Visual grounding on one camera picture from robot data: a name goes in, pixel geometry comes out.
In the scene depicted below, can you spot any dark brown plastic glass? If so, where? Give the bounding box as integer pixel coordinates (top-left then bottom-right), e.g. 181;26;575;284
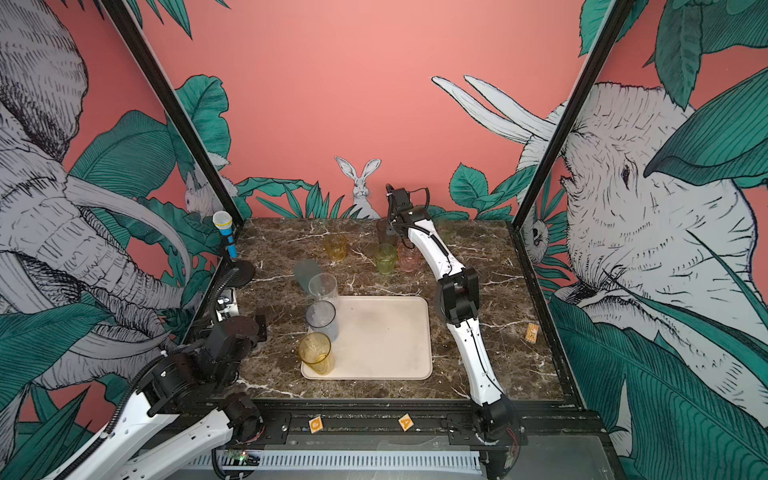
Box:
376;218;399;246

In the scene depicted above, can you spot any amber plastic glass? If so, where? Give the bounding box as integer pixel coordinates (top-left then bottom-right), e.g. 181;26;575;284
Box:
298;332;334;375

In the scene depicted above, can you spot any blue grey plastic glass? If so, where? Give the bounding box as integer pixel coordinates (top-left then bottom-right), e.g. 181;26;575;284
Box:
305;300;339;342

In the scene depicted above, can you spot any clear plastic glass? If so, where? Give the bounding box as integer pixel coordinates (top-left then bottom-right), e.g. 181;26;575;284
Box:
308;273;339;307

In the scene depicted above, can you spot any teal frosted glass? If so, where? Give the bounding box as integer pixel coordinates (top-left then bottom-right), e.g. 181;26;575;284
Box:
293;259;322;294

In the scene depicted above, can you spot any beige square tray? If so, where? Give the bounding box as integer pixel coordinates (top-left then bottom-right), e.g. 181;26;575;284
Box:
301;296;432;381

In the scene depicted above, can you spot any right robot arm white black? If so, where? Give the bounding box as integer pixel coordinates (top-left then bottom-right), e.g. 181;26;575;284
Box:
386;184;525;445

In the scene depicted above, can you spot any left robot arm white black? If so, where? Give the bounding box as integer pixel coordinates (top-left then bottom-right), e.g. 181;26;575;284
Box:
48;315;267;479

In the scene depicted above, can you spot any green plastic glass short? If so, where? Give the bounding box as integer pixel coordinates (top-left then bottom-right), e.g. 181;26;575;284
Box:
374;243;398;274

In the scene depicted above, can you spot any pink plastic glass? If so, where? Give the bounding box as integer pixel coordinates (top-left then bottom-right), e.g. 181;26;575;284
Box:
398;243;423;272

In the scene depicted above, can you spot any yellow plastic glass front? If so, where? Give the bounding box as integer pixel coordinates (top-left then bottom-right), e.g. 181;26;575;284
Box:
323;233;348;263

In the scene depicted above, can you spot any toy microphone on stand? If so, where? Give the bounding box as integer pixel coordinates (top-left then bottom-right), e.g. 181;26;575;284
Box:
212;210;255;288

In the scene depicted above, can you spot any small wooden block right edge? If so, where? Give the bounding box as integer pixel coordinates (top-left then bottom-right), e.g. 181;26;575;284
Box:
525;323;540;344

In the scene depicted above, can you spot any black front rail base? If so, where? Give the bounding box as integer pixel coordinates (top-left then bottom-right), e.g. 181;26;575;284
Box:
253;398;609;449

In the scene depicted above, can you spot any right black frame post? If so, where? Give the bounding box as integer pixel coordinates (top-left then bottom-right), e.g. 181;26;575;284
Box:
511;0;634;232

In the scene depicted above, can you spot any black frame post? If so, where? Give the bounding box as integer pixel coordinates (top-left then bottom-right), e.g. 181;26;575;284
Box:
511;0;634;232
100;0;244;228

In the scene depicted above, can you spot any left black frame post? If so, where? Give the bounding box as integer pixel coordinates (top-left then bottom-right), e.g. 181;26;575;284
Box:
100;0;244;228

